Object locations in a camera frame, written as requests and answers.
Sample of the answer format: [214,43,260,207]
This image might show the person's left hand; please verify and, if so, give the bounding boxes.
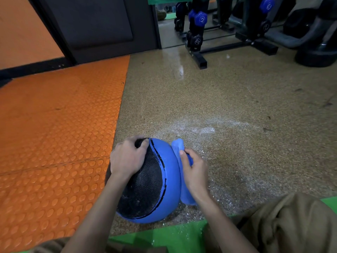
[110,135,150,180]

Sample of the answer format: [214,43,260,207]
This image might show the person's right hand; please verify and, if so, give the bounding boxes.
[180,148,210,200]

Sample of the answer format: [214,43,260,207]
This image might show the blue cleaning cloth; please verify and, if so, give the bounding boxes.
[171,139,198,206]

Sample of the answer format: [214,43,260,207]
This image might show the blue and black medicine ball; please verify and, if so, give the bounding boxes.
[105,138,183,224]

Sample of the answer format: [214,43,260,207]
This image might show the person's left forearm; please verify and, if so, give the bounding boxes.
[61,171,136,253]

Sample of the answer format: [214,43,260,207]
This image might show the person's right forearm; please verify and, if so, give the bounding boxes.
[191,191,260,253]

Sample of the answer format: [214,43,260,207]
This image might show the green floor mat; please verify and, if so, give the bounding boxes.
[107,196,337,253]

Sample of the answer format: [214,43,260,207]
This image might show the orange studded floor mat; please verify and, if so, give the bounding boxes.
[0,55,131,253]

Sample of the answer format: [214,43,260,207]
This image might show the black dumbbell rack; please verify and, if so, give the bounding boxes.
[174,0,279,70]

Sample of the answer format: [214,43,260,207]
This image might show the black dumbbell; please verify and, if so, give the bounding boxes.
[259,20,272,35]
[186,31,204,52]

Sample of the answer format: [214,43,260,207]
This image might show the khaki trousers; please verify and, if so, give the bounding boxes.
[26,192,337,253]

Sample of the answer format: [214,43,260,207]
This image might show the black padded door panel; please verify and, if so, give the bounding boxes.
[26,0,161,65]

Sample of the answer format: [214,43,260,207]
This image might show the blue dumbbell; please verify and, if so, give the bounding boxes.
[188,9,208,26]
[259,0,276,14]

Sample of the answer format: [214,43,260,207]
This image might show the grey exercise machine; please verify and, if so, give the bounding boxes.
[265,0,337,49]

